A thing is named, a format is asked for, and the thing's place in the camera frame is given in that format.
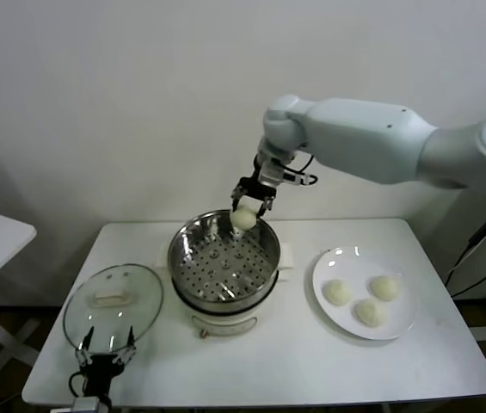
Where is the cream electric cooking pot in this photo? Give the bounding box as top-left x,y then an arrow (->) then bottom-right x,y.
155,240 -> 295,341

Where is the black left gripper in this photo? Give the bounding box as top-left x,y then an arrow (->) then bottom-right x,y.
74,325 -> 137,397

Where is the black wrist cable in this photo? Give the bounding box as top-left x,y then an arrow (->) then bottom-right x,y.
287,150 -> 316,173
68,372 -> 87,396

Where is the round glass pot lid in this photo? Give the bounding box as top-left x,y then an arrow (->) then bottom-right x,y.
62,263 -> 165,354

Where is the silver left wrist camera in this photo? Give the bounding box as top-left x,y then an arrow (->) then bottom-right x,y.
72,396 -> 100,413

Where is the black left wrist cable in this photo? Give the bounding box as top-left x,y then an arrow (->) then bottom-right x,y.
68,372 -> 87,396

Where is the perforated steel steamer basket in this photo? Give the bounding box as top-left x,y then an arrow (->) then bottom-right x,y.
167,209 -> 281,313

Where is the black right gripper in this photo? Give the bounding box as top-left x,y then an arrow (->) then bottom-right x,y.
230,158 -> 286,219

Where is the white steamed baozi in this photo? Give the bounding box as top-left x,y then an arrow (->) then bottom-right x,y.
230,207 -> 257,231
321,279 -> 354,307
367,274 -> 401,301
353,299 -> 388,328

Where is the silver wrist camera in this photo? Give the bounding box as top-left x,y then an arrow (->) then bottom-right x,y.
280,168 -> 317,187
72,396 -> 100,413

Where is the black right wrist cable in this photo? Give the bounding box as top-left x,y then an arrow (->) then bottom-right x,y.
287,150 -> 316,173

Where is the small white side table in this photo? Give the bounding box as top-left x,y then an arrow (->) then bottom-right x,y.
0,204 -> 41,382

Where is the black power adapter cable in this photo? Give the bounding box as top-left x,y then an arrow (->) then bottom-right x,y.
444,217 -> 486,300

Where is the round white plate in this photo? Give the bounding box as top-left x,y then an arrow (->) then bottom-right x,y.
311,245 -> 419,342

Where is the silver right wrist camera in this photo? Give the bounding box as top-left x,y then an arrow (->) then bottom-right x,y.
280,168 -> 317,187

